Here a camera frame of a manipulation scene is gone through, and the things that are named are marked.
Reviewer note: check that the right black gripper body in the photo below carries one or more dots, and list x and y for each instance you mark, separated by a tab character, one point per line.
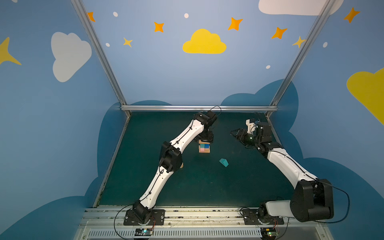
244	136

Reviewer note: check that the front aluminium rail bed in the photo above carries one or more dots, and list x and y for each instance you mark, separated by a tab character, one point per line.
193	223

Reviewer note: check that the back aluminium frame rail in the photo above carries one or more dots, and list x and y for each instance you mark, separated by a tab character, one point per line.
164	108

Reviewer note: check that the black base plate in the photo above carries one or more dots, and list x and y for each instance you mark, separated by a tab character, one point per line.
251	217
157	216

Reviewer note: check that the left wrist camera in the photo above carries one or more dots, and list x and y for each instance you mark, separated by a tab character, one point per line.
211	118

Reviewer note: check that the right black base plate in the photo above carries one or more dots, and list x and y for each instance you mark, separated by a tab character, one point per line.
251	217

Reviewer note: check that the aluminium frame post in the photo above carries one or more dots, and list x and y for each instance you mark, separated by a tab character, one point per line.
304	50
87	24

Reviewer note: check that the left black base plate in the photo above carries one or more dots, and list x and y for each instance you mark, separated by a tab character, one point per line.
157	216

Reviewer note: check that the left controller board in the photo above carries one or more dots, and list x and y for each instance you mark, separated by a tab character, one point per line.
147	232

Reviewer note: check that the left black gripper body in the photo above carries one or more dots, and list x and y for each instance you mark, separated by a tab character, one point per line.
207	137

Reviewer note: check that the right aluminium frame post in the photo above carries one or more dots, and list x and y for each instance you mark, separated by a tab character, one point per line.
304	50

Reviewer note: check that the right controller board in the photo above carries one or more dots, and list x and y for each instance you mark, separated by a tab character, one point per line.
268	234

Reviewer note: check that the left aluminium frame post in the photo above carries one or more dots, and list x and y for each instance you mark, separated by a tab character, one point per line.
87	24

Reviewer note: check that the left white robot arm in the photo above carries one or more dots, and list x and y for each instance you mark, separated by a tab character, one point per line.
171	160

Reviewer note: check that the controller board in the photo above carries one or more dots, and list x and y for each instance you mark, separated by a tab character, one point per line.
268	234
147	232

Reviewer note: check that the teal house-shaped block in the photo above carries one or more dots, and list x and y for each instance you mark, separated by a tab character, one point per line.
224	162

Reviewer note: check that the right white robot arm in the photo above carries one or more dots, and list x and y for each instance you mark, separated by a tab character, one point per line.
312	199

